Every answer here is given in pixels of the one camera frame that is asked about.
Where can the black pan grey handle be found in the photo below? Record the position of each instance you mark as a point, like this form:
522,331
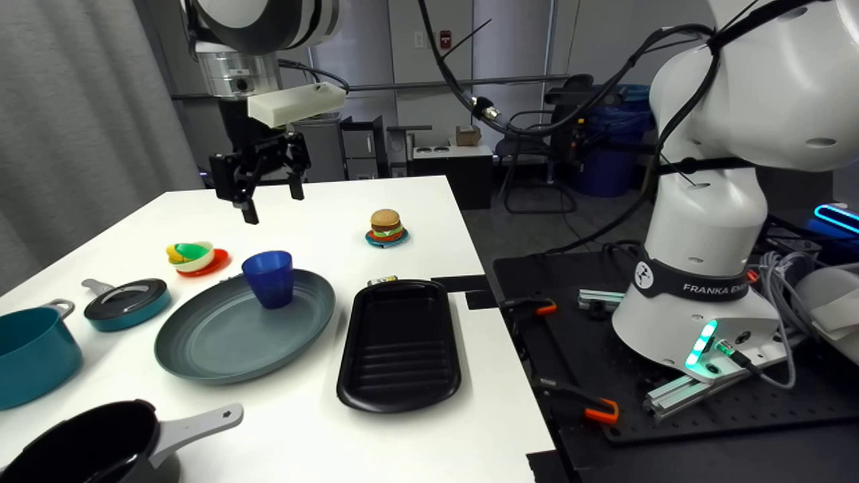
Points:
117,445

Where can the black perforated base board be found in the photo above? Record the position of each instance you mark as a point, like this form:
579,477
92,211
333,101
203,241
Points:
599,363

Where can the grey-blue oval plate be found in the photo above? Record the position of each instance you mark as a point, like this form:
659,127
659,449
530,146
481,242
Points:
223,336

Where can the orange clamp far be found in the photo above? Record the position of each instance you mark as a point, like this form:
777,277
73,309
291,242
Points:
530,307

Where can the toy food on red dish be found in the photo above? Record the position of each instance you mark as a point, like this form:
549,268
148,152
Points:
196,260

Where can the toy burger on blue coaster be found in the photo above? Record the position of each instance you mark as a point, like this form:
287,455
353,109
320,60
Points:
385,230

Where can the teal pot lid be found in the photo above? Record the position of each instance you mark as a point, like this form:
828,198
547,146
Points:
121,307

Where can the blue barrel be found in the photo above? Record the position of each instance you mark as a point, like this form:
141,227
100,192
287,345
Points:
614,141

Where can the orange clamp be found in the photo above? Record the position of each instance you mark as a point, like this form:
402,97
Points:
530,307
595,410

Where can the teal cooking pot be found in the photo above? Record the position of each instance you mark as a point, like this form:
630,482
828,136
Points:
36,352

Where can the black grill tray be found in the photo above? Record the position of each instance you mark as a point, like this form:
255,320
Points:
402,351

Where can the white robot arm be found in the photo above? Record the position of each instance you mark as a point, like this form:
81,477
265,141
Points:
765,85

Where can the blue plastic cup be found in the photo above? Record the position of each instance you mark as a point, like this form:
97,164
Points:
270,277

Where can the orange clamp near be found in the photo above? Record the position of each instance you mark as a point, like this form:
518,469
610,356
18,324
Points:
595,410

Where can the white wrist camera block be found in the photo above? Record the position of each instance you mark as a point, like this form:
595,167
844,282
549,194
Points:
287,107

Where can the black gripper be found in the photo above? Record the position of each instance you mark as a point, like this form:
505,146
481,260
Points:
255,155

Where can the aluminium rail piece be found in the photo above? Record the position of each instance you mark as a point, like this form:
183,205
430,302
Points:
698,380

